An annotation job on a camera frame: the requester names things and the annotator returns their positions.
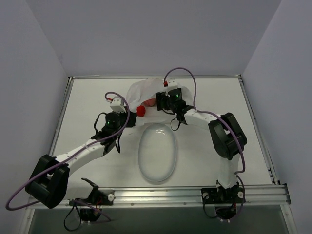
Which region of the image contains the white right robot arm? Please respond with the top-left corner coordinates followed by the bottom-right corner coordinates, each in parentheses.
top-left (156, 88), bottom-right (247, 201)

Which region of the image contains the white oval plate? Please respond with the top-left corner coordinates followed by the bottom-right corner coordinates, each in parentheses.
top-left (138, 123), bottom-right (177, 183)

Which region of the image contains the pink fake fruit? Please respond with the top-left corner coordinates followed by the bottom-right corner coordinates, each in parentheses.
top-left (144, 98), bottom-right (156, 107)

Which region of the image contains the aluminium front rail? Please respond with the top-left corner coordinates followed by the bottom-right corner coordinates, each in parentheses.
top-left (29, 182), bottom-right (291, 209)

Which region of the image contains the red fake fruit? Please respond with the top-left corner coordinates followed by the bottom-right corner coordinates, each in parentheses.
top-left (136, 105), bottom-right (146, 117)

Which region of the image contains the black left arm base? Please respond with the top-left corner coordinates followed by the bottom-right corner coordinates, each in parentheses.
top-left (70, 178), bottom-right (115, 224)

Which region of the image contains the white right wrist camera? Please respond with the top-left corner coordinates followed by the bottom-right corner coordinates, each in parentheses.
top-left (163, 79), bottom-right (178, 89)

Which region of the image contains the white plastic bag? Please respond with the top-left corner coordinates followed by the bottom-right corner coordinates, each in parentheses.
top-left (126, 78), bottom-right (194, 127)

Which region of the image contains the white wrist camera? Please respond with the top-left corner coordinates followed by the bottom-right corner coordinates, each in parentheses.
top-left (110, 97), bottom-right (126, 113)
top-left (163, 79), bottom-right (178, 89)

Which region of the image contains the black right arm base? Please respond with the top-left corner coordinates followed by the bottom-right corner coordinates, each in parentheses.
top-left (201, 183), bottom-right (246, 223)

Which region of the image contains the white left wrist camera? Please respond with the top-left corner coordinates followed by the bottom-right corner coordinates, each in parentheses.
top-left (110, 97), bottom-right (126, 113)

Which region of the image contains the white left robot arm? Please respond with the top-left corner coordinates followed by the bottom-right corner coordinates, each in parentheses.
top-left (25, 112), bottom-right (137, 209)

